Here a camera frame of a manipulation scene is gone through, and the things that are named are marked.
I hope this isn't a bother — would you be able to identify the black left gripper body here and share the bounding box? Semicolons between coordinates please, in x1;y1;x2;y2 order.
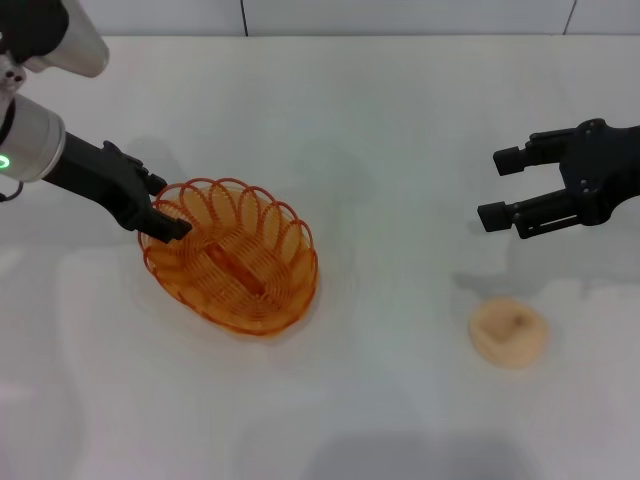
42;130;152;232

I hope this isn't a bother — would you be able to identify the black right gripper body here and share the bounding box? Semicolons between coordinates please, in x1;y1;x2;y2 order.
558;118;640;226

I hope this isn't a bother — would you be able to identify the orange wire oval basket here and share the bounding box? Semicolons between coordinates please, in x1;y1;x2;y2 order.
138;176;320;342

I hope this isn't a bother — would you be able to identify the round beige bread bun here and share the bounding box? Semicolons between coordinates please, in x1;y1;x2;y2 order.
467;298;550;371

